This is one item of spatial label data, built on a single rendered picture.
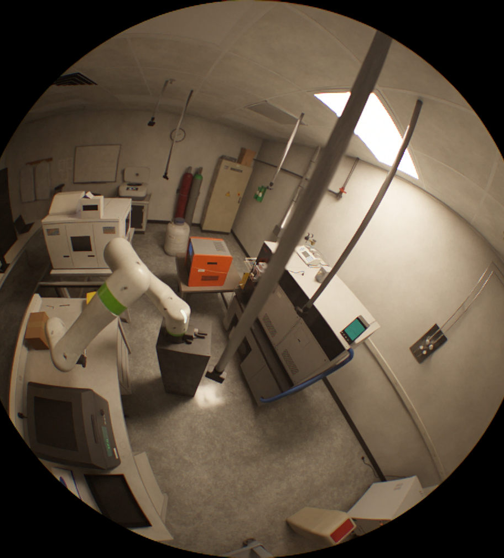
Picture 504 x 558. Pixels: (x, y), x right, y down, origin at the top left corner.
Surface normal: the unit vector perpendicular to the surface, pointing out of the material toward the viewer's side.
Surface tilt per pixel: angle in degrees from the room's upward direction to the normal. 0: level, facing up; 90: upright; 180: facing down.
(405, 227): 90
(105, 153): 90
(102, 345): 0
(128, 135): 90
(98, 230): 90
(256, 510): 0
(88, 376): 0
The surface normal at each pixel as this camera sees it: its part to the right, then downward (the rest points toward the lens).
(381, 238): -0.85, 0.00
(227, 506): 0.35, -0.74
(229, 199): 0.39, 0.67
